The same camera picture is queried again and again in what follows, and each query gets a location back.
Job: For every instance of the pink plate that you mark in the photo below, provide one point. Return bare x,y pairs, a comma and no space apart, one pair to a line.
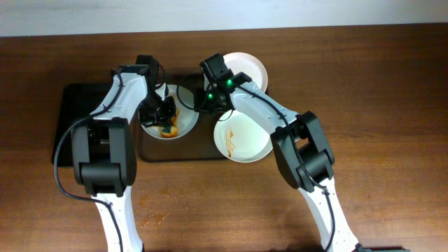
248,64

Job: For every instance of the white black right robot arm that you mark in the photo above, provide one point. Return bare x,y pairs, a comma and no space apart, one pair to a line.
302,153

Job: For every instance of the brown plastic tray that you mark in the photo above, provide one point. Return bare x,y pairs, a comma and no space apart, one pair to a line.
198,144

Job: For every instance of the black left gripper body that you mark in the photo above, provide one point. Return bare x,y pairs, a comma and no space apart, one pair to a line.
158,117

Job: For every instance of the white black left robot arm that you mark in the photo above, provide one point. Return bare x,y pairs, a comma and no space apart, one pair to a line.
104,160

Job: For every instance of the yellow green sponge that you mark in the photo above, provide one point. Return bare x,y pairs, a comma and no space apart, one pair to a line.
169,128

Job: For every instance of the black water tray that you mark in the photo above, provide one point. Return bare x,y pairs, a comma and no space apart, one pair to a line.
78,101

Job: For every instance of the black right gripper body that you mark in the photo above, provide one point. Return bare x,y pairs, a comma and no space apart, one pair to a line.
201,105

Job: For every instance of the white plate with sauce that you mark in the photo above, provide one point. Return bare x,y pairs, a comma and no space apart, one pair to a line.
241,139

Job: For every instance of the pale grey plate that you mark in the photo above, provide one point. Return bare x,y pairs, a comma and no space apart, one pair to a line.
185,120

